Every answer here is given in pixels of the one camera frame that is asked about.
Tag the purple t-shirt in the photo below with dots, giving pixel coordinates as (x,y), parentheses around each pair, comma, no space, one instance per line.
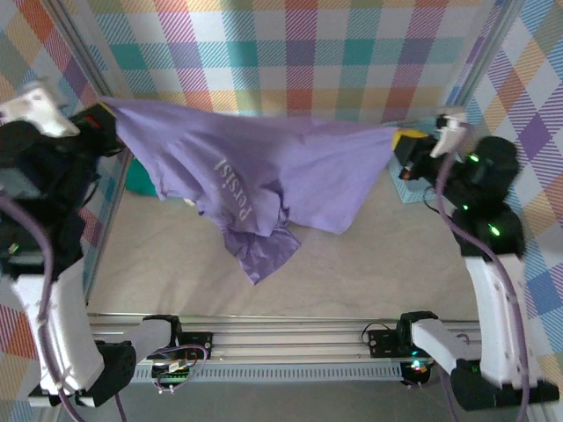
(264,167)

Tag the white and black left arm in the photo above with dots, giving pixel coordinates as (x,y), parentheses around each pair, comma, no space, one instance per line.
(70,334)

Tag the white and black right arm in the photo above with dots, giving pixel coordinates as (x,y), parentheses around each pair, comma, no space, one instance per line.
(497,316)

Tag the folded teal t-shirt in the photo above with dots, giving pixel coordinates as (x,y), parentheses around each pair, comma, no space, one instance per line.
(141,182)

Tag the light blue plastic basket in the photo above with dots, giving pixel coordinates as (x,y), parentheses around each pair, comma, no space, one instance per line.
(415,193)

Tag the controller board with green light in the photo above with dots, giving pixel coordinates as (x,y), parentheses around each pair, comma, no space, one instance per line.
(415,369)

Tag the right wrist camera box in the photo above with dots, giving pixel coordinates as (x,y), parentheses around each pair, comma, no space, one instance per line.
(448,136)

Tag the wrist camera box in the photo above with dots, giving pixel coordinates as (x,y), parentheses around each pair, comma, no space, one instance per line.
(448,136)
(39,110)

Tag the aluminium frame post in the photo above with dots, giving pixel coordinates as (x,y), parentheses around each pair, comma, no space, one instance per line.
(83,53)
(481,66)

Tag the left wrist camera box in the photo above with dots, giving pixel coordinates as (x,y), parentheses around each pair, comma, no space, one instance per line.
(39,110)

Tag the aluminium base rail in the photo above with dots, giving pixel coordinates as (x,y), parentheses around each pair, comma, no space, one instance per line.
(286,340)

